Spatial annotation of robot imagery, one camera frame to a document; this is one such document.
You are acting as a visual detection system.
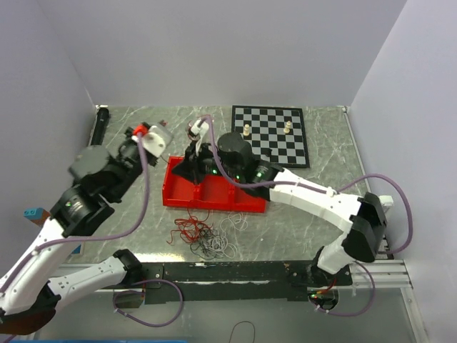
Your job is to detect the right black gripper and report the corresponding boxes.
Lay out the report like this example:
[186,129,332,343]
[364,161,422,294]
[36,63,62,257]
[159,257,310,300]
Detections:
[171,138,242,185]

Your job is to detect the black grey chessboard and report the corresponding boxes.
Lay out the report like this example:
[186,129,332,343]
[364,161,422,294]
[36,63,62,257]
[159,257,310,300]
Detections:
[231,105,310,169]

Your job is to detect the white grey wedge object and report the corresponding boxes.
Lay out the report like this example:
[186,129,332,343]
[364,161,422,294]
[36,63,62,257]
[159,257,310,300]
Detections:
[378,195,393,208]

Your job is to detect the cream chess piece left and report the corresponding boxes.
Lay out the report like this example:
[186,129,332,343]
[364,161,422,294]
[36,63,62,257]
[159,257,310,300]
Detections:
[243,124,250,136]

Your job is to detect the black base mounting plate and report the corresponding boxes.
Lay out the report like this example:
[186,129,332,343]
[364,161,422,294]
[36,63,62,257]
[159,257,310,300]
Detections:
[139,260,353,302]

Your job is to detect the blue stacked toy blocks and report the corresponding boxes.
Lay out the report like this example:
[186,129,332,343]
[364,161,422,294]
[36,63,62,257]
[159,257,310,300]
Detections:
[71,244,83,255]

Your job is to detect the cream chess piece right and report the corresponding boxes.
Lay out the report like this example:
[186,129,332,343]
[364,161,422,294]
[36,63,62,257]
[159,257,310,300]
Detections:
[283,121,292,134]

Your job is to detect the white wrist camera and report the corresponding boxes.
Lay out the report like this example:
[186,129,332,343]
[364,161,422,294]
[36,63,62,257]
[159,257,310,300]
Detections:
[131,122,174,158]
[187,119,209,141]

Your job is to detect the cream chess piece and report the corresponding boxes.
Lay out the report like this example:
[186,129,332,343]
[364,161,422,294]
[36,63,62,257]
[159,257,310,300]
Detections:
[243,124,250,136]
[283,121,292,134]

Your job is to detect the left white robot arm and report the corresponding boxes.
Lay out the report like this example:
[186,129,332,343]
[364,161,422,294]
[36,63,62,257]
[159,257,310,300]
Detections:
[1,124,173,335]

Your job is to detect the red three-compartment plastic tray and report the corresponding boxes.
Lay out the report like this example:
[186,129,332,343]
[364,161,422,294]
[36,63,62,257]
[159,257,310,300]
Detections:
[162,156,266,213]

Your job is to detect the thin dark floor cable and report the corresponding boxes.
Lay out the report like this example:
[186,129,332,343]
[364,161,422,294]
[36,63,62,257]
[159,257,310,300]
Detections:
[228,321,256,343]

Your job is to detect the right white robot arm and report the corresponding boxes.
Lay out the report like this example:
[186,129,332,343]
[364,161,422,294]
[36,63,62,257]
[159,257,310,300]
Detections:
[172,132,393,285]

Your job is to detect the black thin cable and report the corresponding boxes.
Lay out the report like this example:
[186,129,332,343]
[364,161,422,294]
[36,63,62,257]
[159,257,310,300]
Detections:
[189,228,226,258]

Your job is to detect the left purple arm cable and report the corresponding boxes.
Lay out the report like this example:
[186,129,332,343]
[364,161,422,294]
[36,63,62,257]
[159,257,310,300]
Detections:
[0,137,184,343]

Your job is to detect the red thin cable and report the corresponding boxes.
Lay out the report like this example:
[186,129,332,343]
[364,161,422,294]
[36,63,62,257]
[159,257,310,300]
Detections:
[166,209,215,246]

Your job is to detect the aluminium frame rail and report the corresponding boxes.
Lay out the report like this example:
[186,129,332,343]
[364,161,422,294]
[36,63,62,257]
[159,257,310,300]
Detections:
[31,260,428,342]

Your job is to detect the blue brown toy block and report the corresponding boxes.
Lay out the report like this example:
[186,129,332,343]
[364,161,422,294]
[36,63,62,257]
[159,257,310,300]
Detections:
[24,207,50,227]

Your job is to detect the black marker orange cap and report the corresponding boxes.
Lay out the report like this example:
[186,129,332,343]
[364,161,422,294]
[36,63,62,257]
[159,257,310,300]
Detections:
[89,107,111,146]

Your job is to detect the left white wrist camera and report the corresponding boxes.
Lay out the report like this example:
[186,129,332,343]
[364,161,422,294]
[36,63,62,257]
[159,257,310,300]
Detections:
[131,122,174,158]

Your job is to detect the white thin cable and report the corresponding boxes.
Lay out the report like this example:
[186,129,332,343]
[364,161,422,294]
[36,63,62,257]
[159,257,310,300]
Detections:
[209,212,250,260]

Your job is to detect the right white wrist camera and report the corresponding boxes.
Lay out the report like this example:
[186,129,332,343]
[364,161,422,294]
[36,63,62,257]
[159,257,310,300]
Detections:
[187,119,209,141]

